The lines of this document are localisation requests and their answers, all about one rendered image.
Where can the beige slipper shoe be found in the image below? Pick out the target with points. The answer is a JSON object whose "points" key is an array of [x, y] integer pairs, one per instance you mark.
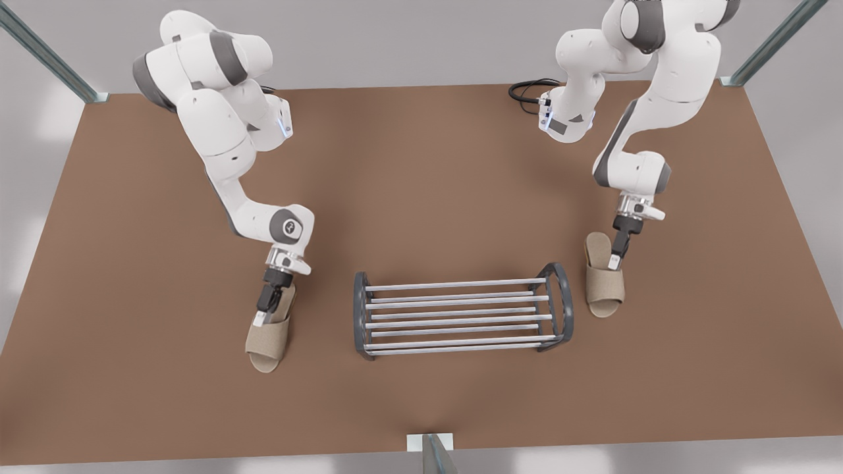
{"points": [[604, 286], [267, 342]]}

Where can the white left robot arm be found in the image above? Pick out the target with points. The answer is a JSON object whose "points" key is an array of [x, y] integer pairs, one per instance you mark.
{"points": [[672, 72]]}

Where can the silver frame post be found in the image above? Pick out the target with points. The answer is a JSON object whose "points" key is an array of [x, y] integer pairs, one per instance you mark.
{"points": [[770, 46], [46, 56], [435, 454]]}

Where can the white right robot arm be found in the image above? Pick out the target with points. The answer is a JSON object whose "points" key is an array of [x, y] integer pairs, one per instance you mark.
{"points": [[217, 131]]}

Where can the grey metal shoe rack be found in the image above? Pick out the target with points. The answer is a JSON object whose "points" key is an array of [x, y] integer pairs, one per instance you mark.
{"points": [[461, 313]]}

